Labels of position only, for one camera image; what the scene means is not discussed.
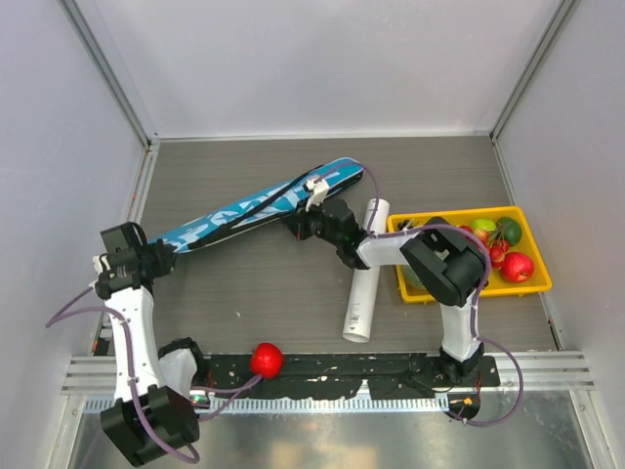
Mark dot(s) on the yellow-green fruit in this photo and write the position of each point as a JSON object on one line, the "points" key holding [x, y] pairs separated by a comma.
{"points": [[483, 224]]}

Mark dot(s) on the white shuttlecock tube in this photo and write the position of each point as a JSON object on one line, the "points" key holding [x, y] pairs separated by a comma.
{"points": [[361, 303]]}

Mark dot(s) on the red apple on table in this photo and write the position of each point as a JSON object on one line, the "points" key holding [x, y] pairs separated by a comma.
{"points": [[267, 360]]}

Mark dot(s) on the green netted melon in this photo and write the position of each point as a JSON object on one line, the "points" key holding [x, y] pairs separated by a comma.
{"points": [[412, 278]]}

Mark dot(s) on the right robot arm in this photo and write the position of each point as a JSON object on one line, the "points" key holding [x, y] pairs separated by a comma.
{"points": [[451, 266]]}

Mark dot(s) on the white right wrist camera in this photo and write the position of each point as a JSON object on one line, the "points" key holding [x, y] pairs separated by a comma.
{"points": [[317, 190]]}

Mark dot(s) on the green lime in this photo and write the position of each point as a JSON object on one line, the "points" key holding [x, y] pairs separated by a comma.
{"points": [[509, 229]]}

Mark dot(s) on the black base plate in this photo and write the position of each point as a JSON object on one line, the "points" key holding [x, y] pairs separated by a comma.
{"points": [[333, 377]]}

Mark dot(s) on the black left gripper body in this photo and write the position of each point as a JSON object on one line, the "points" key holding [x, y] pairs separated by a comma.
{"points": [[157, 256]]}

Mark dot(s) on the blue sport racket bag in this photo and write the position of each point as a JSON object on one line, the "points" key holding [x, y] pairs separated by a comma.
{"points": [[263, 207]]}

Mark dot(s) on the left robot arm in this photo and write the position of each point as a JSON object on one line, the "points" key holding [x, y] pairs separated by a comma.
{"points": [[151, 413]]}

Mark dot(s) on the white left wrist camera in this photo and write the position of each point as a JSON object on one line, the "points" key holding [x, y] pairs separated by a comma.
{"points": [[100, 265]]}

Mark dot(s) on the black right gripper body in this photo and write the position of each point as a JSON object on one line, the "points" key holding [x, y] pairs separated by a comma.
{"points": [[313, 222]]}

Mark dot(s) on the red cherry bunch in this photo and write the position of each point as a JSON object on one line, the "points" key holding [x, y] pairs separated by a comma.
{"points": [[498, 246]]}

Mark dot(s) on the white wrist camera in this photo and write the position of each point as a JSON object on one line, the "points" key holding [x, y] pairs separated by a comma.
{"points": [[317, 190], [100, 265]]}

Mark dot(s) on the red apple in tray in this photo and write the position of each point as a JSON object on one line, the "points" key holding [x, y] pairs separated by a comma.
{"points": [[517, 267]]}

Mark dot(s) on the yellow plastic tray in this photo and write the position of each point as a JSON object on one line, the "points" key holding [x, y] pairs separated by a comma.
{"points": [[539, 281]]}

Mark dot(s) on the black grape bunch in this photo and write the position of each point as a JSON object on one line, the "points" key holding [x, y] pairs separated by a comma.
{"points": [[406, 225]]}

